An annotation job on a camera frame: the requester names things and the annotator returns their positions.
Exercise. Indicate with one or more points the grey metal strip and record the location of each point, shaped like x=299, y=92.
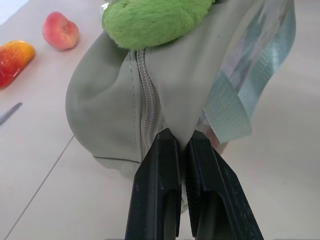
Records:
x=10, y=113

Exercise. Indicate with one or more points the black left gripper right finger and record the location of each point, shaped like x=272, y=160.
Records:
x=220, y=195

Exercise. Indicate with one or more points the pale green zip pouch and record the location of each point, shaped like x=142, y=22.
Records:
x=105, y=100

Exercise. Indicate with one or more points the pink flat peach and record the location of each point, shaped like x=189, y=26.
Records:
x=60, y=31

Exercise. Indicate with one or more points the red and yellow mango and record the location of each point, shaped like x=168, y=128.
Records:
x=13, y=62

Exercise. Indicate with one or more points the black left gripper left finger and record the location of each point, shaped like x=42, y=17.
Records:
x=155, y=190

